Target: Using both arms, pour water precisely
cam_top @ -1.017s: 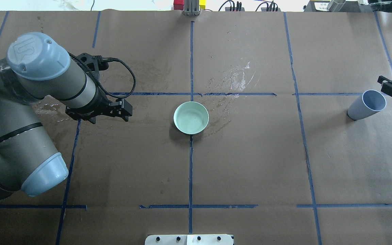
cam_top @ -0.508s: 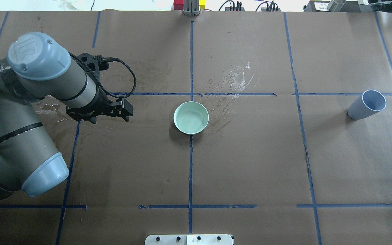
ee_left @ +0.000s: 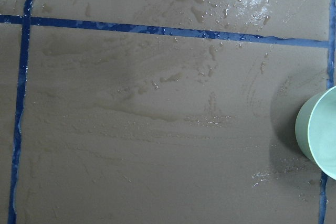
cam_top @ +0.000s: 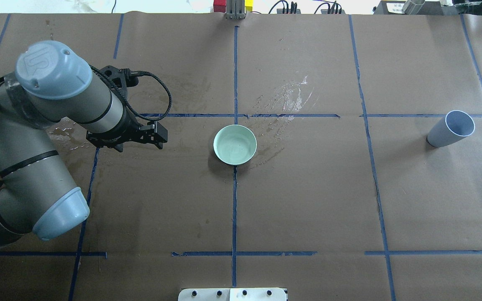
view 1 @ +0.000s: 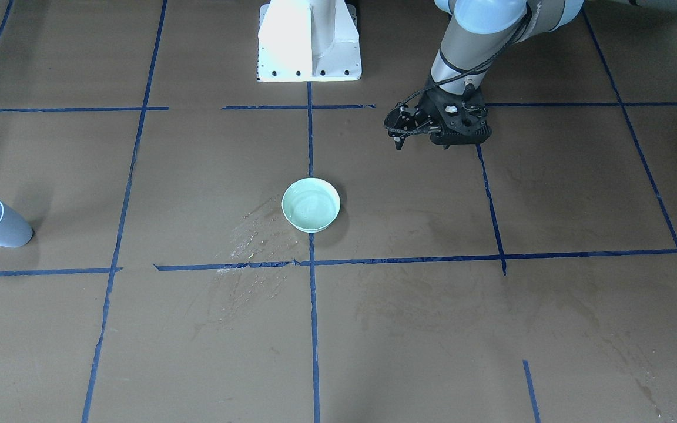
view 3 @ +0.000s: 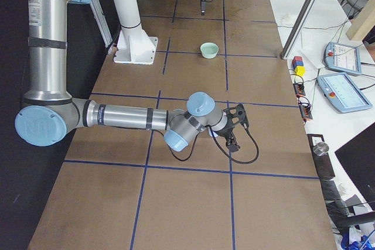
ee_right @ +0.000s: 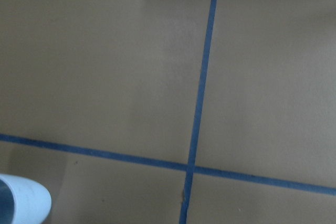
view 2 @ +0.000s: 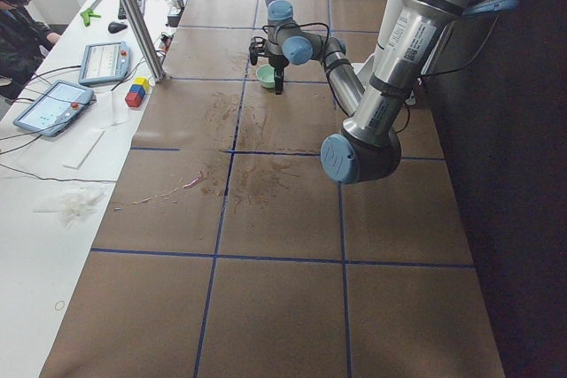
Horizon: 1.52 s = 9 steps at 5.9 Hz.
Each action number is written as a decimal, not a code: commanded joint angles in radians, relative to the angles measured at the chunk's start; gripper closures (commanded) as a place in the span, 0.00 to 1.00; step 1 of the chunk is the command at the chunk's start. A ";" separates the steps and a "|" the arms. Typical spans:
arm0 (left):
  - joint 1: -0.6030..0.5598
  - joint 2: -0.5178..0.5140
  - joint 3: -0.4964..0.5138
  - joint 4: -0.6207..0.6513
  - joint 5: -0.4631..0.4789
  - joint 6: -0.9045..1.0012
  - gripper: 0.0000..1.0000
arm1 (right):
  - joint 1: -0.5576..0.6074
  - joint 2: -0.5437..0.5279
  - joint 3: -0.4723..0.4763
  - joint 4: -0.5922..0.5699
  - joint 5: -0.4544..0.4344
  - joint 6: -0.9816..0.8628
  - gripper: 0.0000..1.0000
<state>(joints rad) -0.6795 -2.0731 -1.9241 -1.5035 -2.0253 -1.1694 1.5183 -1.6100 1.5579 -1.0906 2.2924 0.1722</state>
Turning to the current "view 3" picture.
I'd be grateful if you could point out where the light green bowl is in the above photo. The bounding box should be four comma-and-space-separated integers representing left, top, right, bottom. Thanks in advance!
200, 42, 219, 59

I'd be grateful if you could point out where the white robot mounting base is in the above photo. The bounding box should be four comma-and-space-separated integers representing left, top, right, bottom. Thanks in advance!
114, 0, 158, 65

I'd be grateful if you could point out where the metal cup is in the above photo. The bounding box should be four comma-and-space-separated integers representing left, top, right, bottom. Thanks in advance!
312, 142, 329, 156

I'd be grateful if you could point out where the yellow block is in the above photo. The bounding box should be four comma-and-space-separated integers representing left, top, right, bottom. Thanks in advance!
294, 66, 305, 77

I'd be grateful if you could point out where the blue block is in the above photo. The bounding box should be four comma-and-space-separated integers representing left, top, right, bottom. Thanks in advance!
294, 60, 304, 68

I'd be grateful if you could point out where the red block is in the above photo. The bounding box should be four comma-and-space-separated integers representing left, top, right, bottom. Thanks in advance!
292, 56, 303, 69

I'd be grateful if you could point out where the near teach pendant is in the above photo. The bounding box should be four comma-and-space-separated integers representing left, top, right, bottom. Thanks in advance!
317, 73, 372, 114

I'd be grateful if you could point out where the teach pendant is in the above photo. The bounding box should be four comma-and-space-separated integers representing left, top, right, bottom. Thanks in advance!
323, 42, 362, 76
317, 73, 372, 114

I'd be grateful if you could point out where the black monitor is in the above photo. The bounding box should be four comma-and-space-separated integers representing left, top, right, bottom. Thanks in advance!
335, 124, 375, 210

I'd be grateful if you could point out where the far teach pendant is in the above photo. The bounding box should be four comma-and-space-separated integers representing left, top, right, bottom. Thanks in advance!
323, 42, 362, 76

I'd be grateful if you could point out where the wooden board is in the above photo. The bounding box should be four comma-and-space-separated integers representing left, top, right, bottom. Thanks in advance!
346, 0, 375, 41

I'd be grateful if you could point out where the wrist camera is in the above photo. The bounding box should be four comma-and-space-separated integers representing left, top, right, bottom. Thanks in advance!
223, 103, 250, 129

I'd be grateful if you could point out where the aluminium frame post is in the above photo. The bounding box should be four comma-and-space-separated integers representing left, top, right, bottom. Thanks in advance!
279, 0, 335, 61

